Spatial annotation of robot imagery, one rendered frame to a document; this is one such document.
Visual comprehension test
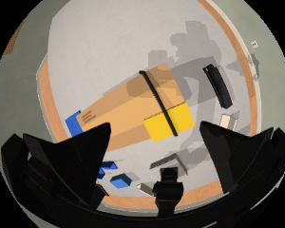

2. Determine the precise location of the blue box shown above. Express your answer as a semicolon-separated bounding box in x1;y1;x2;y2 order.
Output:
110;173;132;189

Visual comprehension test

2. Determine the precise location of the tan cardboard box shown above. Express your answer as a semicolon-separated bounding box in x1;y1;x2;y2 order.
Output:
76;62;184;152

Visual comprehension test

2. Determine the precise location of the blue flat rectangular slab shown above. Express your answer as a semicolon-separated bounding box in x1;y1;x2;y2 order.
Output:
65;110;84;137

